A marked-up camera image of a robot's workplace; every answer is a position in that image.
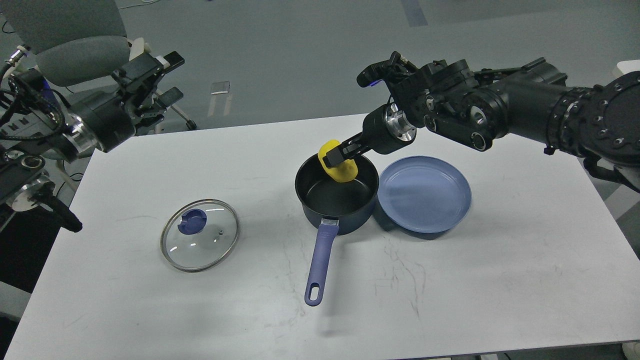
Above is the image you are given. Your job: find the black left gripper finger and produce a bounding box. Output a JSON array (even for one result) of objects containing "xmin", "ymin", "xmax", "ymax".
[
  {"xmin": 111, "ymin": 51, "xmax": 185, "ymax": 109},
  {"xmin": 132, "ymin": 87, "xmax": 185, "ymax": 136}
]

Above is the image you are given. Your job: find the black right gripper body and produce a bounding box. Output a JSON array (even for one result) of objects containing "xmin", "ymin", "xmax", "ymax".
[{"xmin": 357, "ymin": 104, "xmax": 418, "ymax": 155}]

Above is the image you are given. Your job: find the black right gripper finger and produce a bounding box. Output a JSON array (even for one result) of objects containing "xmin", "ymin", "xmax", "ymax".
[
  {"xmin": 322, "ymin": 141, "xmax": 373, "ymax": 169},
  {"xmin": 340, "ymin": 132, "xmax": 367, "ymax": 151}
]

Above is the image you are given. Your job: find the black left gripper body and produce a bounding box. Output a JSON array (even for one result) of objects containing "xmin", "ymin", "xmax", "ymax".
[{"xmin": 75, "ymin": 92, "xmax": 135, "ymax": 153}]

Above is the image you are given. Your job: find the yellow potato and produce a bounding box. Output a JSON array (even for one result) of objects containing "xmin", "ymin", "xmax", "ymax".
[{"xmin": 317, "ymin": 139, "xmax": 358, "ymax": 183}]

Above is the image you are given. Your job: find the glass lid with blue knob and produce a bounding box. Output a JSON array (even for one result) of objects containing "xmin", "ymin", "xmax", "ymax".
[{"xmin": 159, "ymin": 199, "xmax": 241, "ymax": 272}]

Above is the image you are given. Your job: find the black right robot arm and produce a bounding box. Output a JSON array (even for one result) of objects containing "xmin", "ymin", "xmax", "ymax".
[{"xmin": 318, "ymin": 51, "xmax": 640, "ymax": 191}]

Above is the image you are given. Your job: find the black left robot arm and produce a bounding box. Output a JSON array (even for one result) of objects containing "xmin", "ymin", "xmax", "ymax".
[{"xmin": 1, "ymin": 45, "xmax": 185, "ymax": 233}]

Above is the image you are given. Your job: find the grey office chair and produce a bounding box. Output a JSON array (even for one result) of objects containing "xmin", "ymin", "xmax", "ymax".
[{"xmin": 0, "ymin": 0, "xmax": 198, "ymax": 176}]

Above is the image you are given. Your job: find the blue plate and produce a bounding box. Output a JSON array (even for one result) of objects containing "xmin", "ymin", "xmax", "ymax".
[{"xmin": 377, "ymin": 156, "xmax": 473, "ymax": 234}]

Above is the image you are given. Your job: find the black box at left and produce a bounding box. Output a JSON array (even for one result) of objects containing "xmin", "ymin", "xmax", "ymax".
[{"xmin": 0, "ymin": 207, "xmax": 60, "ymax": 294}]

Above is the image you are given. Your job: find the white side table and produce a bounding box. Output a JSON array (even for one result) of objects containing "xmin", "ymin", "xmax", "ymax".
[{"xmin": 612, "ymin": 59, "xmax": 640, "ymax": 78}]

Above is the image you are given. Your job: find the blue saucepan with handle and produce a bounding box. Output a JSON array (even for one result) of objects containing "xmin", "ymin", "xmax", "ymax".
[{"xmin": 294, "ymin": 155, "xmax": 379, "ymax": 306}]

